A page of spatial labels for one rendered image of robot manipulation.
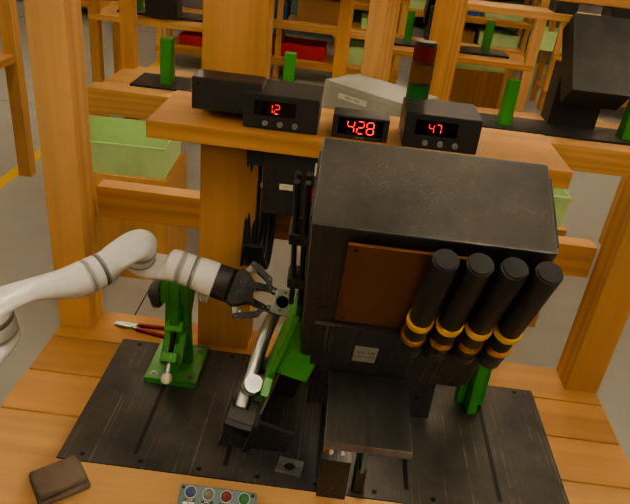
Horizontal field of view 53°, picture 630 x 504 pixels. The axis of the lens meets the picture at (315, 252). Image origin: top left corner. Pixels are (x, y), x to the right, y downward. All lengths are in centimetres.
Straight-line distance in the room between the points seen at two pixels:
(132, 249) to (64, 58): 47
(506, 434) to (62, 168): 125
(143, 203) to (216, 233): 23
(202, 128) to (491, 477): 99
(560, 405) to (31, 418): 132
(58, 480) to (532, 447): 105
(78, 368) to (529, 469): 112
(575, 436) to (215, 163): 111
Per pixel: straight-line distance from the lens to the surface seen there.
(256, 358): 146
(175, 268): 134
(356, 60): 816
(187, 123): 138
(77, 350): 180
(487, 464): 157
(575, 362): 184
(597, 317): 177
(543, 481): 158
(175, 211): 170
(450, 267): 89
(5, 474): 149
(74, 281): 130
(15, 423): 162
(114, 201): 174
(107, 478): 144
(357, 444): 119
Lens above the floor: 197
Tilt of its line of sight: 29 degrees down
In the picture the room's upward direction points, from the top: 7 degrees clockwise
